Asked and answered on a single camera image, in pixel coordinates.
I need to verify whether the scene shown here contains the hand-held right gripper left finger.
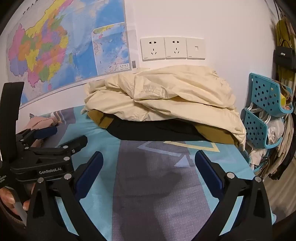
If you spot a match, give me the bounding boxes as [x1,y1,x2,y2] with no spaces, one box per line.
[26,151,107,241]

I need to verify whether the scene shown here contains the white plastic bag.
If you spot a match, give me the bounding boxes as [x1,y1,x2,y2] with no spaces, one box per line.
[248,118,285,167]

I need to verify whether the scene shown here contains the black handbag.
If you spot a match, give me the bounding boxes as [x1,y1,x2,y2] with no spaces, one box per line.
[273,39,296,70]

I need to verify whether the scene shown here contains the yellow hanging garment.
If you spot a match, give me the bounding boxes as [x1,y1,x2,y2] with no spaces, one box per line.
[276,20,296,81]

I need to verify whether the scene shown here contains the cream garment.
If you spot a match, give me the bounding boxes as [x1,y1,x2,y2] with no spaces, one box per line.
[81,65,247,147]

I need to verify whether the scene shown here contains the mustard garment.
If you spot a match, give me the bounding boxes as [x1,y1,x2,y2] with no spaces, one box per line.
[87,110,236,145]

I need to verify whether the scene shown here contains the black garment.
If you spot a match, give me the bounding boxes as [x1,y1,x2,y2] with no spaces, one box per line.
[107,117,206,141]

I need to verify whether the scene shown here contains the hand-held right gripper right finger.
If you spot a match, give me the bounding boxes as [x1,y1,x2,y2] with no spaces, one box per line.
[195,150,272,241]

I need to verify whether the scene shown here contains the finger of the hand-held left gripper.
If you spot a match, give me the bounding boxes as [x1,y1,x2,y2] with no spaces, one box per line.
[58,136,88,158]
[16,126,58,146]

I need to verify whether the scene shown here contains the blue plastic basket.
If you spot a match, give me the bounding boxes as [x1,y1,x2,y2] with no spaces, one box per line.
[248,72,293,116]
[240,108,284,149]

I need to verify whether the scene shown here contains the white wall socket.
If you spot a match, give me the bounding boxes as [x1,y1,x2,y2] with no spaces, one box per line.
[164,37,187,60]
[140,37,165,61]

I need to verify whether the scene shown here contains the colourful wall map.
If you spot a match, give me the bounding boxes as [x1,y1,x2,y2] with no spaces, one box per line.
[6,0,139,107]

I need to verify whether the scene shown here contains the person's left hand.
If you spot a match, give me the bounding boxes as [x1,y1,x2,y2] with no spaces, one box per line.
[0,186,30,212]

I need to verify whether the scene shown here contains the beige cloth bag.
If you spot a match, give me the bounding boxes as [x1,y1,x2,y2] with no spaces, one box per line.
[261,111,296,181]

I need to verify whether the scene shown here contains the pink garment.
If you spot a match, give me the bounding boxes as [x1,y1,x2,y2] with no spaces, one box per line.
[24,113,63,137]

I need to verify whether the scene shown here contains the teal grey printed bed sheet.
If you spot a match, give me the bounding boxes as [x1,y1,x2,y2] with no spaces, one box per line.
[16,105,278,241]

